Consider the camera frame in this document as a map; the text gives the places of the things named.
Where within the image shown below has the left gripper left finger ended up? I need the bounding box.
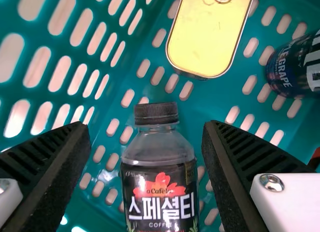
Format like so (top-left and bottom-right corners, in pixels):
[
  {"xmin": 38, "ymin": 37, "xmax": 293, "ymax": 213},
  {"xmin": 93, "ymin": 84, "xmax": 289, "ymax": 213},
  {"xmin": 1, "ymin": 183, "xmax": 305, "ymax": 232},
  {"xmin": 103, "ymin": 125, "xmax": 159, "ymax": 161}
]
[{"xmin": 0, "ymin": 121, "xmax": 91, "ymax": 232}]

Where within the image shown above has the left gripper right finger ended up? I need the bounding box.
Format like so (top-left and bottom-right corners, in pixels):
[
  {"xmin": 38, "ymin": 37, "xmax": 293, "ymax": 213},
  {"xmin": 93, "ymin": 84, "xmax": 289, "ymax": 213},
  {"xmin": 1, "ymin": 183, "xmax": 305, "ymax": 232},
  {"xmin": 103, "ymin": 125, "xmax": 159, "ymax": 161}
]
[{"xmin": 201, "ymin": 120, "xmax": 320, "ymax": 232}]

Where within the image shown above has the rectangular tin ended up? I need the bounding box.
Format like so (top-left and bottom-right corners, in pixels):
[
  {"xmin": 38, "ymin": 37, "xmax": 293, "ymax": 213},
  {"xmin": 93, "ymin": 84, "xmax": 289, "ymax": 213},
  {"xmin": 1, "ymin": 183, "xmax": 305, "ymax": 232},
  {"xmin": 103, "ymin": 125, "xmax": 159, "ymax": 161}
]
[{"xmin": 165, "ymin": 0, "xmax": 256, "ymax": 82}]

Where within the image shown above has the teal shopping basket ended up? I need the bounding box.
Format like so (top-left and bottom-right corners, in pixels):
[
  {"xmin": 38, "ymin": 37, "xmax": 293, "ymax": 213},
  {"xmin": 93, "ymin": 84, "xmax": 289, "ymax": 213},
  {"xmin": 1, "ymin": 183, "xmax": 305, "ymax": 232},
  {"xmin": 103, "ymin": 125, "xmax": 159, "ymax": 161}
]
[{"xmin": 0, "ymin": 0, "xmax": 320, "ymax": 232}]

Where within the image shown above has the dark coffee bottle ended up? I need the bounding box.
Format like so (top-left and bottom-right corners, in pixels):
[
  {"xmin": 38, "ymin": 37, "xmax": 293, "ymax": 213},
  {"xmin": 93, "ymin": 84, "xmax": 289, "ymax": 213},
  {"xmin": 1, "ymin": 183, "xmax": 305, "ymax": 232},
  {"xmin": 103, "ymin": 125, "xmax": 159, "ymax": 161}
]
[{"xmin": 119, "ymin": 102, "xmax": 201, "ymax": 232}]

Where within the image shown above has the can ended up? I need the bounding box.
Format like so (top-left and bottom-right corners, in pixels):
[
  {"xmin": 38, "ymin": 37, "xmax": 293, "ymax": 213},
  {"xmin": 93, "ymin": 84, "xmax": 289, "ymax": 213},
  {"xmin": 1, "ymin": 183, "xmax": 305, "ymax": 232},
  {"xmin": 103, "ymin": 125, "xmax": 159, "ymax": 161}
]
[{"xmin": 265, "ymin": 28, "xmax": 320, "ymax": 99}]

